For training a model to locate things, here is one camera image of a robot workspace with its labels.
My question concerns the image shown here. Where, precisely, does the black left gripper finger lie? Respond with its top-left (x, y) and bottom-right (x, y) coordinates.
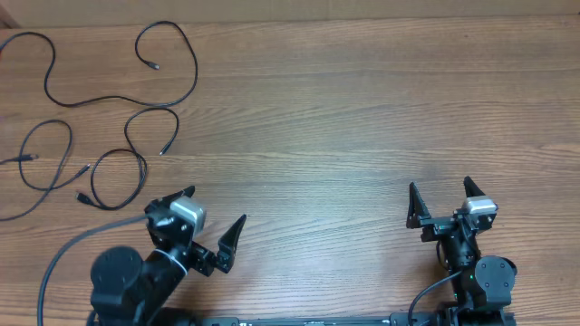
top-left (216, 215), bottom-right (247, 273)
top-left (151, 186), bottom-right (195, 207)

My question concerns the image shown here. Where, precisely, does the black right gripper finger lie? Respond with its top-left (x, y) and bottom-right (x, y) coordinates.
top-left (463, 176), bottom-right (485, 197)
top-left (406, 182), bottom-right (430, 229)

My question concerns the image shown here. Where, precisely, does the black USB cable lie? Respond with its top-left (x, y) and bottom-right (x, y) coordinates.
top-left (0, 20), bottom-right (199, 109)
top-left (0, 119), bottom-right (92, 223)
top-left (75, 107), bottom-right (180, 212)

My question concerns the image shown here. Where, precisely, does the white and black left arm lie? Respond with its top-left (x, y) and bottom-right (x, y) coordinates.
top-left (91, 186), bottom-right (247, 325)

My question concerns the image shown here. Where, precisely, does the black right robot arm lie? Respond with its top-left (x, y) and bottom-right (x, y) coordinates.
top-left (406, 176), bottom-right (517, 325)

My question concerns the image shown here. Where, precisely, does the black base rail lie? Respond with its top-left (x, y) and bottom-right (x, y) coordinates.
top-left (100, 309), bottom-right (517, 326)

